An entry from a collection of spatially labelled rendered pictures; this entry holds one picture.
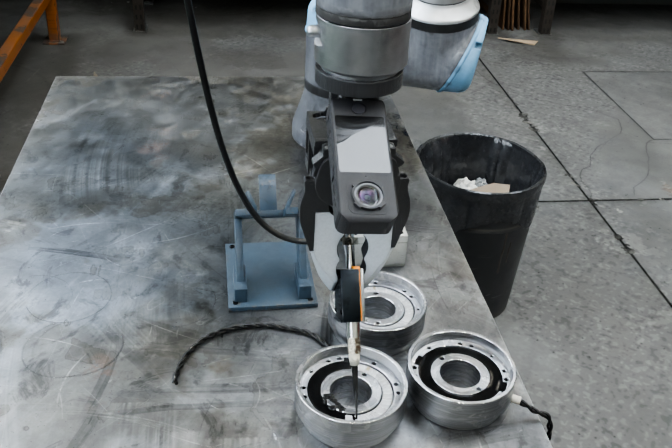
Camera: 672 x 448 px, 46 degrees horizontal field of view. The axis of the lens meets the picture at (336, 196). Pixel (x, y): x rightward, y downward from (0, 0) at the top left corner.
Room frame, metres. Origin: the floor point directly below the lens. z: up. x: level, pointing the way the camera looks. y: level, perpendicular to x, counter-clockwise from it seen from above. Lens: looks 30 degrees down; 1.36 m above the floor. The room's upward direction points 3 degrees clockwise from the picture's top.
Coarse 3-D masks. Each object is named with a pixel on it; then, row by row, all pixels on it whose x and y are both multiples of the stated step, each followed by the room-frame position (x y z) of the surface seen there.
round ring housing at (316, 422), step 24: (312, 360) 0.59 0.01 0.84; (336, 360) 0.60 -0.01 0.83; (360, 360) 0.60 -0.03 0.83; (384, 360) 0.59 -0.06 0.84; (336, 384) 0.57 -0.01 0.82; (360, 384) 0.57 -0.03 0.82; (312, 408) 0.52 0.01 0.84; (360, 408) 0.53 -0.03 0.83; (312, 432) 0.52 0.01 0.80; (336, 432) 0.51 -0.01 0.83; (360, 432) 0.50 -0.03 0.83; (384, 432) 0.51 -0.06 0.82
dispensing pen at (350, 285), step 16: (352, 240) 0.60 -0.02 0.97; (352, 256) 0.60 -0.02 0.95; (352, 272) 0.58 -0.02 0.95; (336, 288) 0.59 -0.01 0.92; (352, 288) 0.57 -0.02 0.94; (336, 304) 0.59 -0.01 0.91; (352, 304) 0.56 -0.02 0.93; (336, 320) 0.57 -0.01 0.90; (352, 320) 0.55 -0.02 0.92; (352, 336) 0.56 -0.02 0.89; (352, 352) 0.55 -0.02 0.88; (352, 368) 0.54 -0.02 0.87
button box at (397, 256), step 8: (360, 240) 0.80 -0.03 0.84; (400, 240) 0.80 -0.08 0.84; (344, 248) 0.83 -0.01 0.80; (360, 248) 0.80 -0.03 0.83; (400, 248) 0.80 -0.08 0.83; (360, 256) 0.80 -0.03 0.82; (392, 256) 0.80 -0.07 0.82; (400, 256) 0.80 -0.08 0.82; (360, 264) 0.80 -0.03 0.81; (384, 264) 0.80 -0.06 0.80; (392, 264) 0.80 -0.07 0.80; (400, 264) 0.81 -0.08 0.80
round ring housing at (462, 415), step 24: (432, 336) 0.63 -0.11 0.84; (456, 336) 0.64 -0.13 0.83; (480, 336) 0.63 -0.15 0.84; (408, 360) 0.59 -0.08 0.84; (456, 360) 0.61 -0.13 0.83; (504, 360) 0.61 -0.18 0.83; (408, 384) 0.57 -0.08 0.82; (480, 384) 0.57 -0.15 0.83; (432, 408) 0.55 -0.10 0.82; (456, 408) 0.54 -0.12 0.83; (480, 408) 0.54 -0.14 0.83; (504, 408) 0.55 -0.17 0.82
